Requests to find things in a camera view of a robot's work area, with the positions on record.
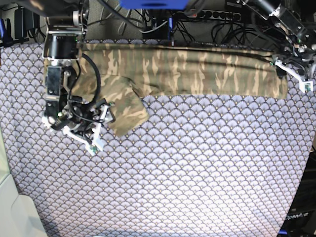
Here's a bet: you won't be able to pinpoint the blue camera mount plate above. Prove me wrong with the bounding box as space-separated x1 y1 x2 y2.
120 0 189 10

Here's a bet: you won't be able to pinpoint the black OpenArm box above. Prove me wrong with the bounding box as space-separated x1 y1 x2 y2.
278 148 316 237

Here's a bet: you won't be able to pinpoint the purple fan-pattern tablecloth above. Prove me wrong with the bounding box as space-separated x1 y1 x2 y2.
0 44 316 237

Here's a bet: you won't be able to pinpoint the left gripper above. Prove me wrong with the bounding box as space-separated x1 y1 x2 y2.
272 37 316 93

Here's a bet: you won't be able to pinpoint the white plastic bin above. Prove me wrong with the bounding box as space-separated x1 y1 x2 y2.
0 137 47 237

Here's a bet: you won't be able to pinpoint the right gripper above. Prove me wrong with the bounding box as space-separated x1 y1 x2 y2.
41 98 115 156

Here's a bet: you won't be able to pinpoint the black power adapter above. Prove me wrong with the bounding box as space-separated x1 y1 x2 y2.
14 6 40 40

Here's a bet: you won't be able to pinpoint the white cable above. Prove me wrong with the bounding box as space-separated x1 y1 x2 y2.
138 19 168 34

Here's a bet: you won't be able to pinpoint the black power strip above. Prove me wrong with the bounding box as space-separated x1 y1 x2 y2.
187 10 241 22

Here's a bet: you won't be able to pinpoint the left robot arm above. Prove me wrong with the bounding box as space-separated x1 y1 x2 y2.
237 0 316 93

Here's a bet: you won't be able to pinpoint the camouflage T-shirt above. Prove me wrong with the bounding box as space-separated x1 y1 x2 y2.
82 43 288 137

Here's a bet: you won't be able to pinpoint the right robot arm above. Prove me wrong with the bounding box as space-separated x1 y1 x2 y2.
21 0 115 155

